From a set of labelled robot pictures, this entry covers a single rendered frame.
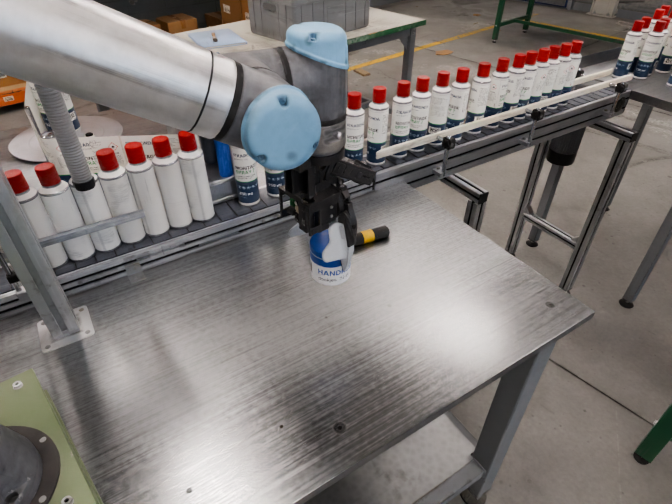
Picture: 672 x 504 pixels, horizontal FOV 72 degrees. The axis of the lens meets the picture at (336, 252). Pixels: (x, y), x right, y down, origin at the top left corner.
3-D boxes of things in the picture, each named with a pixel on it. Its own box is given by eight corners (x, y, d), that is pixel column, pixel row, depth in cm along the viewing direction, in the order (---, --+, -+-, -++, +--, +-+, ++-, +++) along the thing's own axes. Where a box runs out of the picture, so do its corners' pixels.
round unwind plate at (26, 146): (111, 112, 155) (110, 108, 154) (134, 147, 135) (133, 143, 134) (6, 133, 142) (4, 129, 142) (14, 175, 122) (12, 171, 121)
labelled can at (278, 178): (282, 185, 118) (275, 106, 105) (291, 194, 115) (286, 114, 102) (263, 191, 116) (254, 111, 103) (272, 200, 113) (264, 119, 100)
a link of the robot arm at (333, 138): (321, 101, 67) (361, 118, 62) (321, 131, 69) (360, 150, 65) (279, 115, 63) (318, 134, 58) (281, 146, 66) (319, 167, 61)
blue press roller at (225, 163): (232, 184, 115) (222, 120, 104) (238, 190, 113) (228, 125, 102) (220, 188, 113) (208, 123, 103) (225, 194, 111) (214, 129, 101)
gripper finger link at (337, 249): (322, 282, 74) (308, 230, 71) (349, 266, 77) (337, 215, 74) (334, 287, 72) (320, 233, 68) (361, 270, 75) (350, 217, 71)
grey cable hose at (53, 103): (94, 180, 82) (48, 55, 69) (98, 188, 80) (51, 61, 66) (73, 185, 80) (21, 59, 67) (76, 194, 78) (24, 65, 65)
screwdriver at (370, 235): (384, 232, 111) (384, 222, 109) (390, 239, 109) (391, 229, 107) (305, 253, 105) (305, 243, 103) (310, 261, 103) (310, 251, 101)
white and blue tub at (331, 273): (332, 255, 86) (332, 223, 81) (359, 273, 82) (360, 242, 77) (302, 271, 82) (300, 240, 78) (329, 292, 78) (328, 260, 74)
